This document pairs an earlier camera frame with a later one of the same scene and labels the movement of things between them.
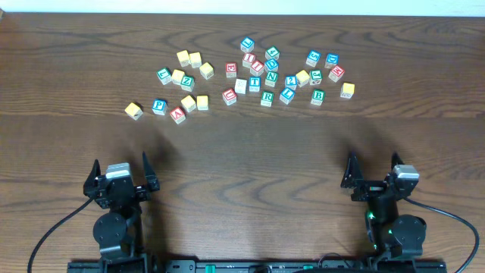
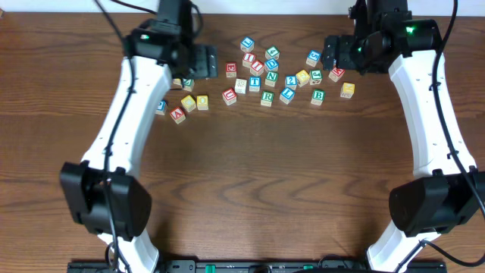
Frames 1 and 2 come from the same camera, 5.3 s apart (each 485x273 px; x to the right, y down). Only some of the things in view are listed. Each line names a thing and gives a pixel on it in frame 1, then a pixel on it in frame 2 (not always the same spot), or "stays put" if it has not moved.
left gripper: (121, 188) → (206, 61)
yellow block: (302, 77) stays put
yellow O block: (202, 102) stays put
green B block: (317, 96) stays put
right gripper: (370, 187) → (348, 45)
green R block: (267, 98) stays put
